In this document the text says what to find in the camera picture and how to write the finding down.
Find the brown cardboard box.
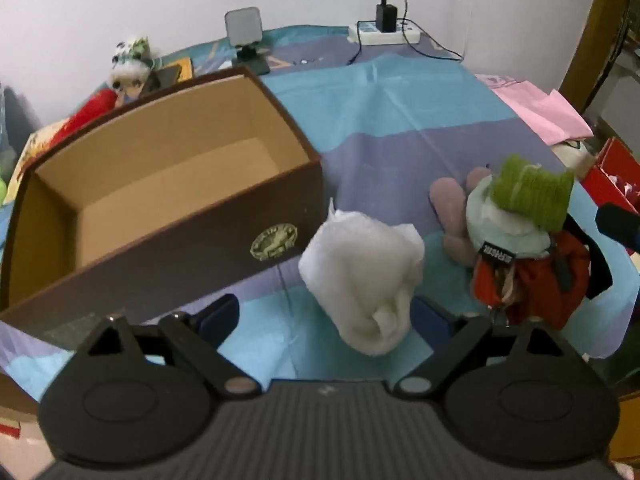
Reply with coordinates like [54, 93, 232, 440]
[1, 67, 326, 339]

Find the doll with green hat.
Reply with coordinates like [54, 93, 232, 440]
[463, 154, 613, 330]

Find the black smartphone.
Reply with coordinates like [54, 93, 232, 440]
[140, 65, 181, 96]

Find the red box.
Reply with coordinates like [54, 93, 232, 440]
[582, 138, 639, 212]

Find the red plush pillow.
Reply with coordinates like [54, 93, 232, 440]
[49, 88, 118, 148]

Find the small panda plush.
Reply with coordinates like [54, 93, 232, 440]
[108, 37, 162, 92]

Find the pink plush toy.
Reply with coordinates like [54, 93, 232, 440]
[428, 167, 491, 268]

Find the black charger with cable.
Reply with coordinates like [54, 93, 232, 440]
[347, 0, 464, 65]

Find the phone stand with mirror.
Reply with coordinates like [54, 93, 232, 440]
[224, 6, 270, 76]

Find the white towel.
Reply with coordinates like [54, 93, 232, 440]
[298, 204, 425, 356]

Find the yellow book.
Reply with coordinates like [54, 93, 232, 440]
[116, 56, 193, 106]

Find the white power strip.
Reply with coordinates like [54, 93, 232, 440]
[348, 21, 422, 46]

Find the pink cloth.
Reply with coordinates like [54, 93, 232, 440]
[476, 75, 593, 146]

